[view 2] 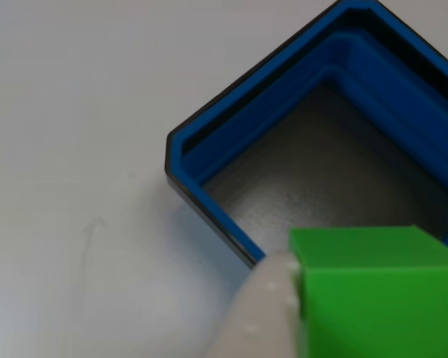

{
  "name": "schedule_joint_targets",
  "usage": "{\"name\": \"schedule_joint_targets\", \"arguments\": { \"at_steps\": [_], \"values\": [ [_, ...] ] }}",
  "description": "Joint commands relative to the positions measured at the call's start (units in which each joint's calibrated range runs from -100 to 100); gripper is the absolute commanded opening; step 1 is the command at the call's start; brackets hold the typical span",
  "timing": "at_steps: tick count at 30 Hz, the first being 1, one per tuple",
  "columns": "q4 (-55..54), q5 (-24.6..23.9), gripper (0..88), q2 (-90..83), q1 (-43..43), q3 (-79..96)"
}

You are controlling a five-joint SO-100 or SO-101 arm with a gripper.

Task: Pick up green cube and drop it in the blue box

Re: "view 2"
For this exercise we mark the blue box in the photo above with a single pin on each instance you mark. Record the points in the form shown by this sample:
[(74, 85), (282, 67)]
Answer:
[(246, 123)]

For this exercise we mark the green cube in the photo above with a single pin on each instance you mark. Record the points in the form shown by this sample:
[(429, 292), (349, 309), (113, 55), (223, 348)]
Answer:
[(377, 306)]

